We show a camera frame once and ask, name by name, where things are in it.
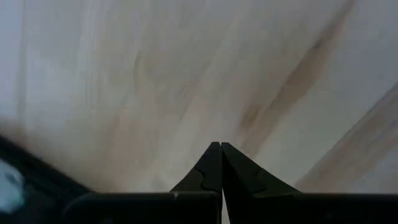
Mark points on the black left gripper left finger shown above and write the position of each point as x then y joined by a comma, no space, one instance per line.
192,207

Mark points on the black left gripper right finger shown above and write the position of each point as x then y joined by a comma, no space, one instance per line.
280,208

